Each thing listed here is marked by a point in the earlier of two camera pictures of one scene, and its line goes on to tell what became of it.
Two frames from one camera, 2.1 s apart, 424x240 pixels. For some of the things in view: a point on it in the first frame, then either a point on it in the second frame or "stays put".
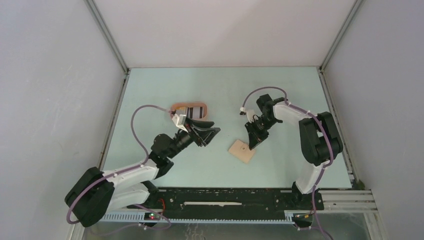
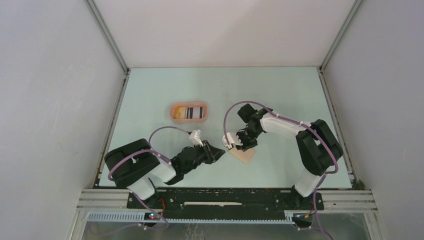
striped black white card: (195, 112) stays put
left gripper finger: (203, 136) → (218, 156)
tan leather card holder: (242, 150) stays put
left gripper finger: (201, 124) → (215, 152)
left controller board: (152, 216) stays put
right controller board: (302, 220) stays put
